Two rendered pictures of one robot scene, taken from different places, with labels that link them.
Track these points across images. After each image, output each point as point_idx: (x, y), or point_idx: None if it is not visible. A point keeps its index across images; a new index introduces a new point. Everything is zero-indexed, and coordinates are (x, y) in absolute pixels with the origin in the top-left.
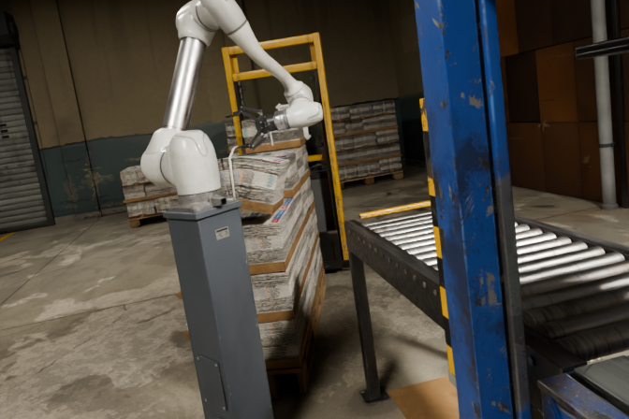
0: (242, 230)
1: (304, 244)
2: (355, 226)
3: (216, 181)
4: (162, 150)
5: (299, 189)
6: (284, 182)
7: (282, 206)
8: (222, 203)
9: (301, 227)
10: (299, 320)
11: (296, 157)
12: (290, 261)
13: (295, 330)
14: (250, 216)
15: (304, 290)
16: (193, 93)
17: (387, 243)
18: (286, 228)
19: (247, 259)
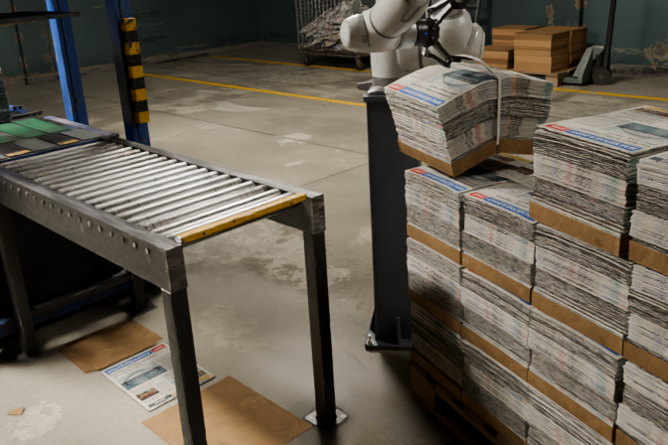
0: (367, 126)
1: (544, 337)
2: (291, 186)
3: (372, 69)
4: None
5: (600, 247)
6: (441, 140)
7: (490, 197)
8: (366, 89)
9: (552, 305)
10: (437, 338)
11: (645, 178)
12: (434, 251)
13: (413, 316)
14: (489, 174)
15: (486, 361)
16: None
17: (227, 171)
18: (436, 206)
19: (368, 156)
